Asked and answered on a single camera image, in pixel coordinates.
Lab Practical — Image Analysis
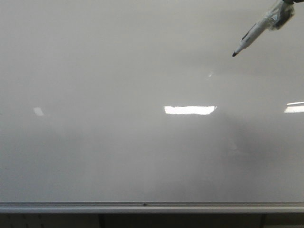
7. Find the white dry-erase marker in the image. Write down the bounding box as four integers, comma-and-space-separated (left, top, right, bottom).
232, 0, 295, 57

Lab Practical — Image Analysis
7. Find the white whiteboard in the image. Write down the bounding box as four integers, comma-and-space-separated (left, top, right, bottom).
0, 0, 304, 202

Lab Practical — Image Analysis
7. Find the aluminium whiteboard tray rail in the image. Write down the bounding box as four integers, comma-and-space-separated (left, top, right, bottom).
0, 202, 304, 214

